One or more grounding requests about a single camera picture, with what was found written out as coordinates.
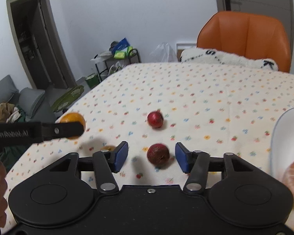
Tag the grey sofa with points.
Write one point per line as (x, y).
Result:
(32, 102)

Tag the orange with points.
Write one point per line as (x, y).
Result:
(76, 125)

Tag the white plastic bag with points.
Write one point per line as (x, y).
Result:
(163, 53)

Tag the red plum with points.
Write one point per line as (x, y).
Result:
(155, 119)
(158, 154)

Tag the green floor mat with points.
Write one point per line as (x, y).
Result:
(67, 99)

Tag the white round plate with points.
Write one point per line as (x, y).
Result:
(282, 145)

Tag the white fluffy cushion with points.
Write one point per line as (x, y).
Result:
(213, 56)

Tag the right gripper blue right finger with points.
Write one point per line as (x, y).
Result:
(196, 164)

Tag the brown kiwi fruit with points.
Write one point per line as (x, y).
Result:
(107, 148)

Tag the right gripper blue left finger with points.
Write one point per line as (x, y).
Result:
(106, 163)

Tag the black wire shelf rack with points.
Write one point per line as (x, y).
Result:
(105, 64)

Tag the blue package on rack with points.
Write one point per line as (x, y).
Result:
(119, 45)

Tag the floral tablecloth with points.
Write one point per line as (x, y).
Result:
(214, 108)

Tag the orange leather chair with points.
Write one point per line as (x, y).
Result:
(250, 35)

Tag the green bin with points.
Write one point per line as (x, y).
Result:
(92, 80)

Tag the dark doorway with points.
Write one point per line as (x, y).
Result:
(38, 44)

